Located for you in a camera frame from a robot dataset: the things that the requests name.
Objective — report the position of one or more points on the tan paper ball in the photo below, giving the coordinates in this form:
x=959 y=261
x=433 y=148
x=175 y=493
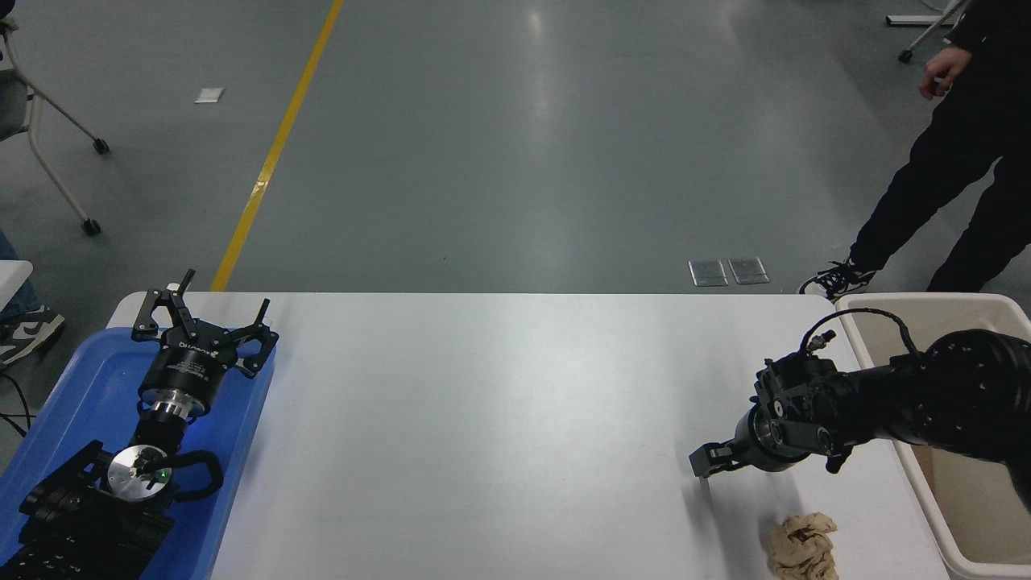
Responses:
x=801 y=548

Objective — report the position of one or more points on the standing person's hand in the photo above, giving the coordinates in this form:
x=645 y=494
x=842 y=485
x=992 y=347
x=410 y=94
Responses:
x=946 y=68

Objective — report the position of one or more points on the white side table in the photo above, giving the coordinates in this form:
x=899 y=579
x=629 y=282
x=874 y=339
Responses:
x=12 y=278

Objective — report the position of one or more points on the silver floor plate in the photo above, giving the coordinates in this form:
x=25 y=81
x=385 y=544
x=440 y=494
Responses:
x=749 y=271
x=708 y=272

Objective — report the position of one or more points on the large pale bin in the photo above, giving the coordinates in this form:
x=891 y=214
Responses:
x=975 y=503

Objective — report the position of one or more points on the wheeled chair with pale frame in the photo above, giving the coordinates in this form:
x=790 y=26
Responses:
x=91 y=227

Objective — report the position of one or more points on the blue plastic tray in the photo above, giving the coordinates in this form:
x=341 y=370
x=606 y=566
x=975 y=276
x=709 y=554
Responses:
x=89 y=379

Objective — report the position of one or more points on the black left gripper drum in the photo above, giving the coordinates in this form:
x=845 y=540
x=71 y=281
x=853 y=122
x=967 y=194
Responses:
x=189 y=366

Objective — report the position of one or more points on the small white floor plate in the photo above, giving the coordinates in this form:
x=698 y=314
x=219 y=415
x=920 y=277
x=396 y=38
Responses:
x=209 y=95

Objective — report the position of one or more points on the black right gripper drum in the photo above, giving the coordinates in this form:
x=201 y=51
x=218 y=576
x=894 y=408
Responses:
x=755 y=441

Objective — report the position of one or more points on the standing person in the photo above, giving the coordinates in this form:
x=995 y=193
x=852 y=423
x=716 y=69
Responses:
x=950 y=153

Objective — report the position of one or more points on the seated person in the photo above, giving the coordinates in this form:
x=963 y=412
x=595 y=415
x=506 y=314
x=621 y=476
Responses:
x=28 y=330

